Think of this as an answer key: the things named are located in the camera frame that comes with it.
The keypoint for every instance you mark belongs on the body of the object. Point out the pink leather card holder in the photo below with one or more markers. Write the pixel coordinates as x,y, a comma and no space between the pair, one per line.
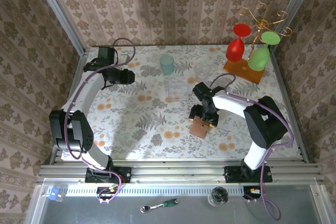
200,130

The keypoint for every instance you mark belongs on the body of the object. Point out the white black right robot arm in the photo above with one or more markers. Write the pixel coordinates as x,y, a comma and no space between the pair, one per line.
231,106

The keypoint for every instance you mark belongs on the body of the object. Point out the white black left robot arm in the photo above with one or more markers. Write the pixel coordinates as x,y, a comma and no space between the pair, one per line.
86,90

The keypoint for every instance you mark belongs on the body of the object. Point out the clear acrylic tray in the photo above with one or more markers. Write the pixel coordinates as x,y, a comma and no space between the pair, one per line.
178,90

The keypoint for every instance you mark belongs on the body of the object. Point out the teal plastic cup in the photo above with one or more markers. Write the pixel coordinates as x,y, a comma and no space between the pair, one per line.
166,65

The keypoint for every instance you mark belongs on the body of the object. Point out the clear plastic cup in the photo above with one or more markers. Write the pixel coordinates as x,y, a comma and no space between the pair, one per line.
202,72

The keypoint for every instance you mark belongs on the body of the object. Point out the gold glass rack orange base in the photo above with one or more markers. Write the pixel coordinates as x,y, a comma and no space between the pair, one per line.
244,73

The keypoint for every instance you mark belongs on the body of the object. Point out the floral table cover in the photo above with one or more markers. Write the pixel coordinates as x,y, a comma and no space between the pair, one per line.
126,140

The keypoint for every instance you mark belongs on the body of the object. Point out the red plastic wine glass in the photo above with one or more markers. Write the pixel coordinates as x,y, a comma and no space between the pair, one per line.
235,49

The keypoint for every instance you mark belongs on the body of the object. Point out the green plastic wine glass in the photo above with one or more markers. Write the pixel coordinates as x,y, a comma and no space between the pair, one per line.
260,58

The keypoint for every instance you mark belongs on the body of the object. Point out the clear glass jar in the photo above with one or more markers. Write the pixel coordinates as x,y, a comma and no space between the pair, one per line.
218,196

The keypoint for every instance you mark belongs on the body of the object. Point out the black connector board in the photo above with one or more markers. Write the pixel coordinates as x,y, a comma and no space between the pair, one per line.
252,192
105,192

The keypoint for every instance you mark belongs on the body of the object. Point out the grey metal shelf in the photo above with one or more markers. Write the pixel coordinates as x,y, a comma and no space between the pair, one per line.
105,213

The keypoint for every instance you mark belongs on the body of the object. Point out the small blue white box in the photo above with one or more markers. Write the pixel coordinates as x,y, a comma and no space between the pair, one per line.
54,194

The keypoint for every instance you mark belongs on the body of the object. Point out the aluminium frame side rail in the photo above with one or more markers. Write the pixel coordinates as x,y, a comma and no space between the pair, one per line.
77,75
287,95

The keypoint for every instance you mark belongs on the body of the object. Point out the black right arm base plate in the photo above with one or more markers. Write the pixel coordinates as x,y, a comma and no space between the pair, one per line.
232,174

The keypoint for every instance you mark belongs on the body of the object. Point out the aluminium frame cross rail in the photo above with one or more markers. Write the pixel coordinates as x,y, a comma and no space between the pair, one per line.
178,171

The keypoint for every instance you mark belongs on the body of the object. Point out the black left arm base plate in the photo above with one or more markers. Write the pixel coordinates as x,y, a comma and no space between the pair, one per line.
123,174

